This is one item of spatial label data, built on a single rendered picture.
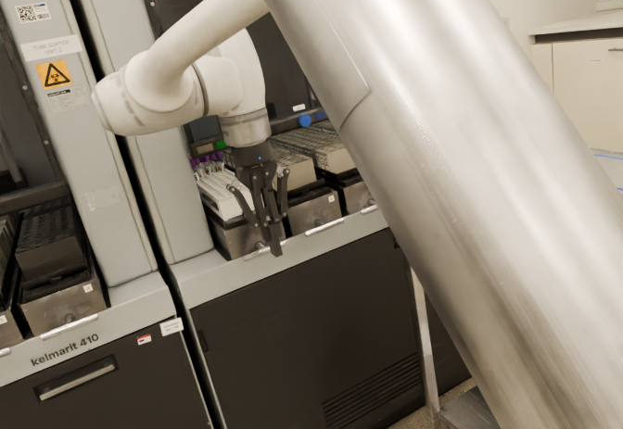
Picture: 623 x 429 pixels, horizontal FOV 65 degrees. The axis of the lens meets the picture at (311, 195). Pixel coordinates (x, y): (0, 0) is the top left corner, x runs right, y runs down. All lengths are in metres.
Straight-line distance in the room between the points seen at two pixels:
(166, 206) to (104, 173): 0.15
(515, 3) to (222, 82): 2.62
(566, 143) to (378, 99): 0.08
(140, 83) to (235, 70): 0.17
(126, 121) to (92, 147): 0.28
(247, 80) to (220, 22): 0.22
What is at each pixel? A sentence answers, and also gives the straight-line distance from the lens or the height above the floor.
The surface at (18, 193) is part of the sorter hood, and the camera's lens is 1.09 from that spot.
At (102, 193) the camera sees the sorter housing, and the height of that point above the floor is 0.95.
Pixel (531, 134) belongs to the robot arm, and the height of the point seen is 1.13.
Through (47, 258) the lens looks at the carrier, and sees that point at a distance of 1.13.
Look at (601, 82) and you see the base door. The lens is 3.16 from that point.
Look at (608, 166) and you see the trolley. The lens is 1.12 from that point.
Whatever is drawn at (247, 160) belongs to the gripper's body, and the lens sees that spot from 0.91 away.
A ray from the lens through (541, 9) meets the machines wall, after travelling 3.47.
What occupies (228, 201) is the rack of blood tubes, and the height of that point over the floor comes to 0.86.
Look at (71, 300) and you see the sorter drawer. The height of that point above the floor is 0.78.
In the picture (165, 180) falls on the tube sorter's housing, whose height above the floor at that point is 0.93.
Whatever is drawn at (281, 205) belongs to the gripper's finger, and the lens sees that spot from 0.98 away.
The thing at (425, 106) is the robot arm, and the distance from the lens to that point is 0.22.
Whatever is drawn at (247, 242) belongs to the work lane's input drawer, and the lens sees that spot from 1.11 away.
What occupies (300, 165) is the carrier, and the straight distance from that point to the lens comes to 1.21.
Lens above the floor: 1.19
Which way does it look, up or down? 19 degrees down
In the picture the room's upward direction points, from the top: 12 degrees counter-clockwise
